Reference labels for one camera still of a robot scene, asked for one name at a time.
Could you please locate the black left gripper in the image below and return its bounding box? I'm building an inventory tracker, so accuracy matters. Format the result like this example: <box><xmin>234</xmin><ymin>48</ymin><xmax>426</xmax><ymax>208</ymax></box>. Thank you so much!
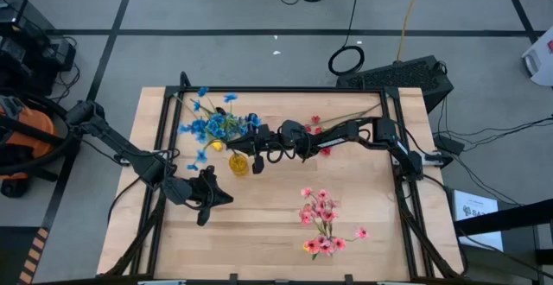
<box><xmin>189</xmin><ymin>167</ymin><xmax>234</xmax><ymax>227</ymax></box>

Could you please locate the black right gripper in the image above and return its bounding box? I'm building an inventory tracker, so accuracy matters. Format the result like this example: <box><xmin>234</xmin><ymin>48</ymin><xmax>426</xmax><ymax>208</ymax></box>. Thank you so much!
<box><xmin>227</xmin><ymin>123</ymin><xmax>281</xmax><ymax>156</ymax></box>

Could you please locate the blue artificial flower bunch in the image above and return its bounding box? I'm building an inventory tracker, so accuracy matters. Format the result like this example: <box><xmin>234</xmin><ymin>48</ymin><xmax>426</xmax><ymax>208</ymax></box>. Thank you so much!
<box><xmin>175</xmin><ymin>85</ymin><xmax>264</xmax><ymax>173</ymax></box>

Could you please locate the yellow glass vase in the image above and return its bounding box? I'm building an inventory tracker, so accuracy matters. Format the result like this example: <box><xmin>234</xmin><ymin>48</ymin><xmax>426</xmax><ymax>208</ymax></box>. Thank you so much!
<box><xmin>227</xmin><ymin>151</ymin><xmax>251</xmax><ymax>177</ymax></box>

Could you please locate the yellow artificial tulip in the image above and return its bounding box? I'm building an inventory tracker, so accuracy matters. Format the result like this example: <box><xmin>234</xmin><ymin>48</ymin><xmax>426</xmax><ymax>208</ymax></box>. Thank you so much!
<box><xmin>200</xmin><ymin>139</ymin><xmax>226</xmax><ymax>153</ymax></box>

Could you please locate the red artificial flower stem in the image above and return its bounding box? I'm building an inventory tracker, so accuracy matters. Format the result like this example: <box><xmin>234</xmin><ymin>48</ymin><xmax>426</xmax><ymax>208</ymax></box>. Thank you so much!
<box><xmin>303</xmin><ymin>102</ymin><xmax>384</xmax><ymax>157</ymax></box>

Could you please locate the pink artificial flower bunch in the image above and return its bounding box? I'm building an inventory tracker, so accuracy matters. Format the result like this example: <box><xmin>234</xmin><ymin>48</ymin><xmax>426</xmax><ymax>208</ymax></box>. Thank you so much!
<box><xmin>297</xmin><ymin>186</ymin><xmax>371</xmax><ymax>260</ymax></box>

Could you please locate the black computer tower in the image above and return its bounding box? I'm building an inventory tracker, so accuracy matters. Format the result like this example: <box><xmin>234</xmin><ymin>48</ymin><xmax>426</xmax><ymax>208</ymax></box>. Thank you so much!
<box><xmin>335</xmin><ymin>54</ymin><xmax>455</xmax><ymax>114</ymax></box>

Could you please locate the orange shop vacuum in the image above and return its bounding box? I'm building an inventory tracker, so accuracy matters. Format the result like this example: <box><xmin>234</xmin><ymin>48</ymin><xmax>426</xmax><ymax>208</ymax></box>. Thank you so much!
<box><xmin>0</xmin><ymin>86</ymin><xmax>81</xmax><ymax>200</ymax></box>

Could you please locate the black power adapter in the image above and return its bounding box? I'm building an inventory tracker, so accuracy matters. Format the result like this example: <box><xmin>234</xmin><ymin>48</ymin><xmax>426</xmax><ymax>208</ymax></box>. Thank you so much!
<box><xmin>433</xmin><ymin>134</ymin><xmax>467</xmax><ymax>156</ymax></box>

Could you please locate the black equipment stack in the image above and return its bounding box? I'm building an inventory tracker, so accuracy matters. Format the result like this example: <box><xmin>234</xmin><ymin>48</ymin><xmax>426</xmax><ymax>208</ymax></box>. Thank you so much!
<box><xmin>0</xmin><ymin>0</ymin><xmax>78</xmax><ymax>98</ymax></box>

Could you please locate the white printed box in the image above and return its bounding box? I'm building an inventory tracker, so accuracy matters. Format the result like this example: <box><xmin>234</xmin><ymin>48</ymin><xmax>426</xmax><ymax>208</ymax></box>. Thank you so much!
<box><xmin>451</xmin><ymin>188</ymin><xmax>505</xmax><ymax>252</ymax></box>

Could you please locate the black metal beam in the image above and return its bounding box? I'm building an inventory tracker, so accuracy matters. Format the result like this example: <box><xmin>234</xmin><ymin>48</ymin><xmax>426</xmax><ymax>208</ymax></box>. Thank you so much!
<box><xmin>453</xmin><ymin>198</ymin><xmax>553</xmax><ymax>238</ymax></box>

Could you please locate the white plastic case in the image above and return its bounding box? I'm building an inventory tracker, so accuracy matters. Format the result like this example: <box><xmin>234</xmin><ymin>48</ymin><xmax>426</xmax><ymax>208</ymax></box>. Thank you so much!
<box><xmin>521</xmin><ymin>25</ymin><xmax>553</xmax><ymax>88</ymax></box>

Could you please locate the black metal table frame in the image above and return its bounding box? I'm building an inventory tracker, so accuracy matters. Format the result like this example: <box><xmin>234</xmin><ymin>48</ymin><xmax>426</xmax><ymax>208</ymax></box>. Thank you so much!
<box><xmin>101</xmin><ymin>71</ymin><xmax>466</xmax><ymax>282</ymax></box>

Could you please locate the black hanging cable with coil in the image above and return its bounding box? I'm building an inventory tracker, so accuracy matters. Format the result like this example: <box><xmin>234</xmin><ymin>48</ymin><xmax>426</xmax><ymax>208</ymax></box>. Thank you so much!
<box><xmin>327</xmin><ymin>0</ymin><xmax>366</xmax><ymax>78</ymax></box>

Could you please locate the yellow hanging cable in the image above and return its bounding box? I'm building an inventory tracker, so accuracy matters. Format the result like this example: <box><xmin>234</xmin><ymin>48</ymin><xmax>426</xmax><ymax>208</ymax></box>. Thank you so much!
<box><xmin>395</xmin><ymin>0</ymin><xmax>429</xmax><ymax>64</ymax></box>

